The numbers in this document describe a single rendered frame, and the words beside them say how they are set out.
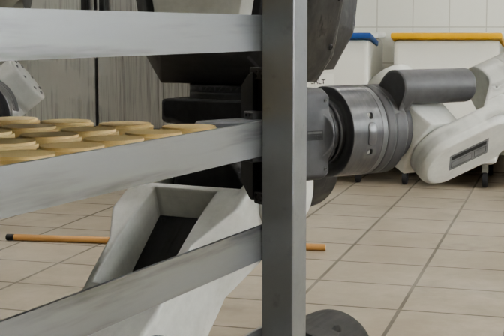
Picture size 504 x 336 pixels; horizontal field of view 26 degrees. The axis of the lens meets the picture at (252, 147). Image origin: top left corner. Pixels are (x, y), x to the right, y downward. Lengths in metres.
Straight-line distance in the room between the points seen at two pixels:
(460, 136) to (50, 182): 0.51
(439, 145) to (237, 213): 0.26
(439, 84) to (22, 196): 0.53
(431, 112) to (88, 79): 4.69
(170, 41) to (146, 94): 4.80
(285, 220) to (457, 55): 4.57
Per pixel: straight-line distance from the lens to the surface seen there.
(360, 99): 1.03
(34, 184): 0.66
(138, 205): 1.25
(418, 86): 1.06
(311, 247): 3.91
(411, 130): 1.08
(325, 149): 1.02
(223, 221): 1.19
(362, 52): 5.55
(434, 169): 1.09
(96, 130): 0.90
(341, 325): 1.65
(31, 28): 0.66
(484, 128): 1.09
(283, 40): 0.92
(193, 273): 0.84
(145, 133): 0.87
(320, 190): 1.49
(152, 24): 0.77
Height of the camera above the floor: 0.78
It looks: 6 degrees down
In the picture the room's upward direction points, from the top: straight up
